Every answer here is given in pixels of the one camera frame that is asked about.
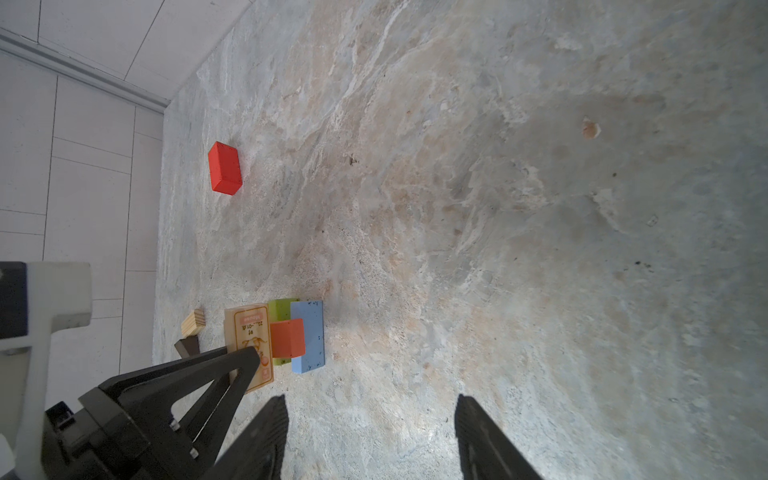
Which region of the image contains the blue wood block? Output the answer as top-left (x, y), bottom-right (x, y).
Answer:
top-left (290, 300), bottom-right (326, 374)

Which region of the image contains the light natural wood block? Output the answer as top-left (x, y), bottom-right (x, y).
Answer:
top-left (181, 309), bottom-right (206, 339)

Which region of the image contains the orange wood block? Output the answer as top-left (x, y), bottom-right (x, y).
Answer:
top-left (270, 319), bottom-right (306, 359)

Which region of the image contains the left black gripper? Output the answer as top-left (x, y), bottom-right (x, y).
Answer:
top-left (41, 347), bottom-right (261, 479)

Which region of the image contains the engraved natural wood block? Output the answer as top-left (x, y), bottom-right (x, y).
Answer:
top-left (224, 304), bottom-right (274, 393)

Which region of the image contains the dark brown wood block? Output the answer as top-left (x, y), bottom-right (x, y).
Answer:
top-left (174, 335), bottom-right (200, 359)

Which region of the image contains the green wood block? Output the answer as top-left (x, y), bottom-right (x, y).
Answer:
top-left (268, 298), bottom-right (298, 366)

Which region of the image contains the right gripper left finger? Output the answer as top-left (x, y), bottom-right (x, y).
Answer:
top-left (202, 395), bottom-right (289, 480)

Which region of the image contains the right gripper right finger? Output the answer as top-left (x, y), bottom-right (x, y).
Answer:
top-left (454, 394), bottom-right (542, 480)

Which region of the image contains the red wood block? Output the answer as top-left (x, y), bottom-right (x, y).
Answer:
top-left (208, 142), bottom-right (243, 196)

